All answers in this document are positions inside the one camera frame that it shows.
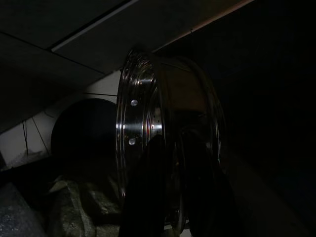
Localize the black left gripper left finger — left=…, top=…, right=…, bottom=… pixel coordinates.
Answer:
left=118, top=134, right=175, bottom=237

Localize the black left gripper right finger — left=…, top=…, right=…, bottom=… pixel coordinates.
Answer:
left=181, top=133, right=240, bottom=237

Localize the steel steamer pot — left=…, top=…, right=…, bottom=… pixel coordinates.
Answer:
left=115, top=48, right=227, bottom=235

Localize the black round disc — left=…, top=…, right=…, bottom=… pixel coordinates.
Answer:
left=51, top=98, right=119, bottom=160

